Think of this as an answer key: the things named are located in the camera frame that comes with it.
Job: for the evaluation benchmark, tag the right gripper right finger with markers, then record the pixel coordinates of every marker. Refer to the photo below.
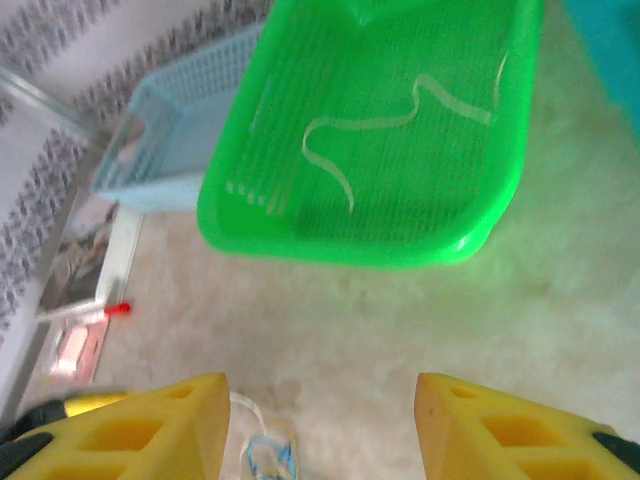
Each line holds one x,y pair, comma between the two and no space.
500,440

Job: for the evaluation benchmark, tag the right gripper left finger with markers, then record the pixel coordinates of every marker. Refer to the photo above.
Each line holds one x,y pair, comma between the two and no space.
150,440

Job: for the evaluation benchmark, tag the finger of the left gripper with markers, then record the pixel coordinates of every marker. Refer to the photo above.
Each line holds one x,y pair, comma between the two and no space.
95,405

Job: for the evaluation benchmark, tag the rubber bands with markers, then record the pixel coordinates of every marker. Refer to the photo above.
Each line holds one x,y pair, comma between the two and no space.
360,123

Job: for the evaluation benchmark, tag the metal table edge strip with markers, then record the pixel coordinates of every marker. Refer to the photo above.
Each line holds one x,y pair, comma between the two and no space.
22,365

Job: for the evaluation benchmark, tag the pink card package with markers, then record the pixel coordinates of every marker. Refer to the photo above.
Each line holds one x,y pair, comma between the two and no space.
75,350

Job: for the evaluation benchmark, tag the white pen with red cap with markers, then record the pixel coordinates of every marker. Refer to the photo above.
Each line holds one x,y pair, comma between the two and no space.
117,310

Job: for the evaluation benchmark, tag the book with printed cover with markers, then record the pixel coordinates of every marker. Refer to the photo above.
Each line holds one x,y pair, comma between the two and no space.
80,260

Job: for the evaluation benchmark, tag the green plastic basket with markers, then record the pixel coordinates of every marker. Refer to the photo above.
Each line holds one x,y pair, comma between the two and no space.
400,215

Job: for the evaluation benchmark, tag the light blue plastic basket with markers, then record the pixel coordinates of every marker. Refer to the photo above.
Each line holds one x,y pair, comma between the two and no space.
165,125

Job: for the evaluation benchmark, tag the teal plastic basket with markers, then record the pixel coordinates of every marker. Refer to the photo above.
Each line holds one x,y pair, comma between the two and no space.
615,50

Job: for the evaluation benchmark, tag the metal frame post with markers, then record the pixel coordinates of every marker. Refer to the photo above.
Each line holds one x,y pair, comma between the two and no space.
35,97

